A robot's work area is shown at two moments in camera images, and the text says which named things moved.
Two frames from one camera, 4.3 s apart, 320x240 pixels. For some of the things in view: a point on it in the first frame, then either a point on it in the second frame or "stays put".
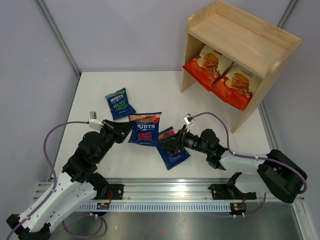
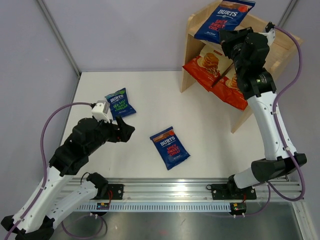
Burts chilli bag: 145,128 → 227,15
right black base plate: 229,191 stays put
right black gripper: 180,139 → 225,36
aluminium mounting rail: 158,190 stays put
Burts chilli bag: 170,159 stays put
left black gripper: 120,129 stays put
